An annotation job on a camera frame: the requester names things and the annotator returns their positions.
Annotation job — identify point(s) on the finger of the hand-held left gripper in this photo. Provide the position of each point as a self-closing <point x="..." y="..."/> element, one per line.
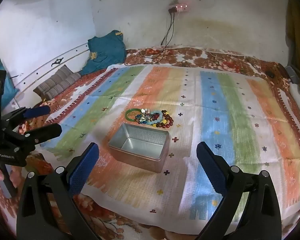
<point x="47" y="131"/>
<point x="37" y="111"/>

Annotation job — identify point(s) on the green jade bangle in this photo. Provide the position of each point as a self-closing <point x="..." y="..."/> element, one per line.
<point x="126" y="116"/>

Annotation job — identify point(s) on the white foam pad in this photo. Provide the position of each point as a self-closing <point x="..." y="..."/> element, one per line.
<point x="297" y="91"/>

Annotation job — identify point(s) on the white power strip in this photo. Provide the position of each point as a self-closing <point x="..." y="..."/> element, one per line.
<point x="181" y="7"/>

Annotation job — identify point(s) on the teal pillow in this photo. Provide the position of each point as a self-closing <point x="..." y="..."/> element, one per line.
<point x="8" y="87"/>

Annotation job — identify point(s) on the grey striped pillow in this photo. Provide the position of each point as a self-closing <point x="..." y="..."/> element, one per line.
<point x="57" y="82"/>

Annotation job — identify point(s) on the white bed headboard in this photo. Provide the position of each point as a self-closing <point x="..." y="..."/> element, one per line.
<point x="40" y="67"/>

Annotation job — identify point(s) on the grey box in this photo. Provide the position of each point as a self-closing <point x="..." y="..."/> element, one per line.
<point x="292" y="73"/>

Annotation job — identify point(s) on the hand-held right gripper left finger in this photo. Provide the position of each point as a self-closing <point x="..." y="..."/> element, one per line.
<point x="86" y="167"/>

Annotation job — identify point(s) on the striped colourful blanket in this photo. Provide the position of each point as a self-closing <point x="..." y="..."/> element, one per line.
<point x="215" y="105"/>

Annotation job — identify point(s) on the silver metal tin box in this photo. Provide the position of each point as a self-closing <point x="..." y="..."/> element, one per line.
<point x="137" y="142"/>

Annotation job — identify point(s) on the teal cloth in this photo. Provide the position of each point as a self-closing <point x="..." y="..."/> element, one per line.
<point x="105" y="50"/>

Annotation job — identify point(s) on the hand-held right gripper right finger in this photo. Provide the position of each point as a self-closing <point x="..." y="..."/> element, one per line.
<point x="211" y="170"/>

